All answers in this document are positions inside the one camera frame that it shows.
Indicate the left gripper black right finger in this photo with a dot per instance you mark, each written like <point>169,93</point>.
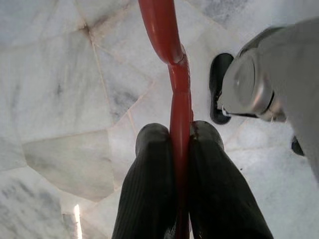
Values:
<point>216,194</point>

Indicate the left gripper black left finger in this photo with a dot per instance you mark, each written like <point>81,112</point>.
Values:
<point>149,186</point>

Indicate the red plastic hanger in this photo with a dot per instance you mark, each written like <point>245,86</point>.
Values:
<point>179,112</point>

